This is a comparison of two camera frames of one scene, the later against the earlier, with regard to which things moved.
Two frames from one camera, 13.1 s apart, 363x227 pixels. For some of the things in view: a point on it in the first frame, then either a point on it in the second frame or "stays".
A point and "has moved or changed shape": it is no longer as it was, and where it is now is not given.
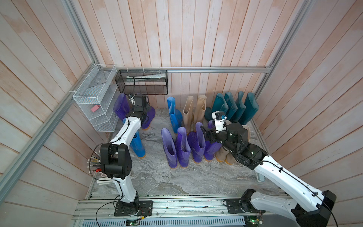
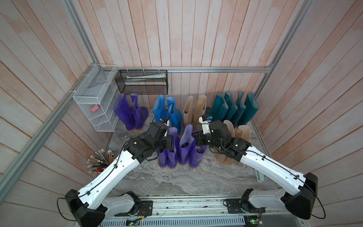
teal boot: [252, 107] stays
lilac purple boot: [198, 148] to [185, 144]
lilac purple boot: [169, 148] to [162, 158]
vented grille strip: [167, 221] stays
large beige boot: [230, 159] stays
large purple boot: [210, 149] to [196, 152]
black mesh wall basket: [142, 82] stays
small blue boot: [137, 144] has moved or changed shape
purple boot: [151, 114] has moved or changed shape
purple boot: [122, 106] stays
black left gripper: [147, 106] to [168, 145]
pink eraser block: [95, 108] stays
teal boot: [240, 107] stays
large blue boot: [175, 115] stays
